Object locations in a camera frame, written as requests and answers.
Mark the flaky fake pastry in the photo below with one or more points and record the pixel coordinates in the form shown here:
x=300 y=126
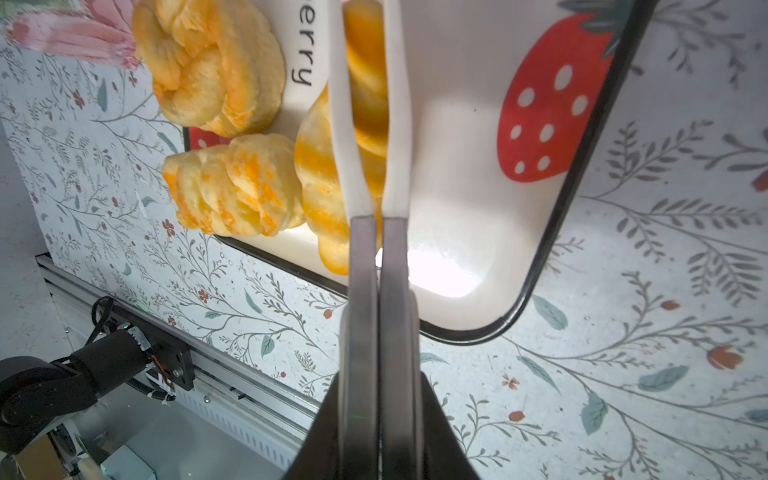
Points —
x=246 y=188

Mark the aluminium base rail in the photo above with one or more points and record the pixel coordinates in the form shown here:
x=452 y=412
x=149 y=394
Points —
x=252 y=408

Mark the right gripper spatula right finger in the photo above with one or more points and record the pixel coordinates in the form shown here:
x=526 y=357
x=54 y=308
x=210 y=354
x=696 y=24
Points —
x=400 y=390

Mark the floral paper gift bag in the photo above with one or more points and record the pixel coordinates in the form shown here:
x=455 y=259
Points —
x=100 y=32

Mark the round knotted fake bread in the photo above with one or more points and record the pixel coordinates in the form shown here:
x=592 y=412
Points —
x=215 y=65

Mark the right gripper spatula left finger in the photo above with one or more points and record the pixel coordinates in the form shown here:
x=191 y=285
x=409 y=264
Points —
x=358 y=422

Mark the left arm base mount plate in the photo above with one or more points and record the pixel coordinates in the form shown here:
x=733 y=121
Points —
x=168 y=356

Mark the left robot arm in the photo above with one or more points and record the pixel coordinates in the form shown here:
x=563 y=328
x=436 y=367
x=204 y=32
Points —
x=34 y=393

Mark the white strawberry tray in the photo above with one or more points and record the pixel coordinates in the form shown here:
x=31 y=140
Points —
x=509 y=100

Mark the fake croissant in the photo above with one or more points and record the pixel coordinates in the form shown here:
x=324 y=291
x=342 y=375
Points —
x=314 y=161

